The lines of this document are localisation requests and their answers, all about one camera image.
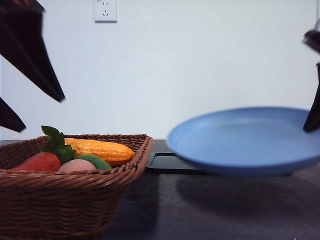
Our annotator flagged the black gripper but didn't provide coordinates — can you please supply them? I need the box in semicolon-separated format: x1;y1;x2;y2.
302;19;320;133
0;0;66;103

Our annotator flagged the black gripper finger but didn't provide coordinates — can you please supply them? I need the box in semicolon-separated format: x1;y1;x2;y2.
0;97;27;133

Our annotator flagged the blue round plate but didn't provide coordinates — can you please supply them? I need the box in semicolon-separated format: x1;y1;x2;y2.
166;107;320;177

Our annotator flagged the pink brown egg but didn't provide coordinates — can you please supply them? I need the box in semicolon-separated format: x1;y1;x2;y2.
57;159;97;172

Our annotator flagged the brown wicker basket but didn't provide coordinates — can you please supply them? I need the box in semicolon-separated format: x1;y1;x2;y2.
0;134;154;240

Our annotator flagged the red toy carrot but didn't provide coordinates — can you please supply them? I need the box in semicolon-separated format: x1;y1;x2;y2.
11;152;61;172

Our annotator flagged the green toy vegetable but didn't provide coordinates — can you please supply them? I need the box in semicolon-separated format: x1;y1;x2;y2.
76;154;112;170

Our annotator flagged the yellow toy corn cob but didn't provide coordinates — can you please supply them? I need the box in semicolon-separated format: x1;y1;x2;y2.
64;138;136;162

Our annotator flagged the black serving tray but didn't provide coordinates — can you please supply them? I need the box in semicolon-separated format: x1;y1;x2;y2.
146;152;293;176

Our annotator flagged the white wall socket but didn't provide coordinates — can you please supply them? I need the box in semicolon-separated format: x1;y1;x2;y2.
95;0;117;24

